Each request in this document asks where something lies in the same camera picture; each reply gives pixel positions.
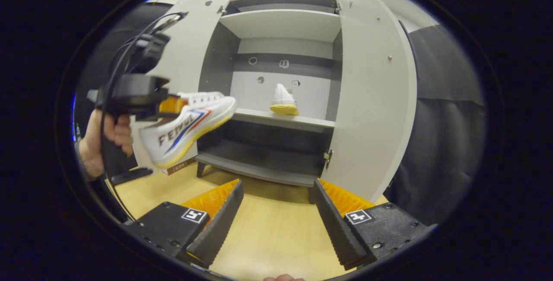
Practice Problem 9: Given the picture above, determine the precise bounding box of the black cable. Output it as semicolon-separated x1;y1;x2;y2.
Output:
99;11;188;152

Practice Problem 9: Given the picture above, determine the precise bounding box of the white shoe cabinet door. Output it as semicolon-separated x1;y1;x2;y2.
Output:
320;0;417;204
130;0;229;174

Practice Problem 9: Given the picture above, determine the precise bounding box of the black backdrop cloth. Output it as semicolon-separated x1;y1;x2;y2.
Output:
73;3;486;225

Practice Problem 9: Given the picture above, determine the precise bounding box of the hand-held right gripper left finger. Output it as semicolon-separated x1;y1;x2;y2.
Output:
125;179;245;268

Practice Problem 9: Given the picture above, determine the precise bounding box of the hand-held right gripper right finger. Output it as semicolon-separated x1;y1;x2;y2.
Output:
308;178;435;271

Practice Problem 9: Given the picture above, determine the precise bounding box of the brown cover book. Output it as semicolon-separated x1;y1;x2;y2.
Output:
166;158;197;176

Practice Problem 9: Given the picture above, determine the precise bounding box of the white canvas shoe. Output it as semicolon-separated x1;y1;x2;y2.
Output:
270;83;299;116
138;91;237;169

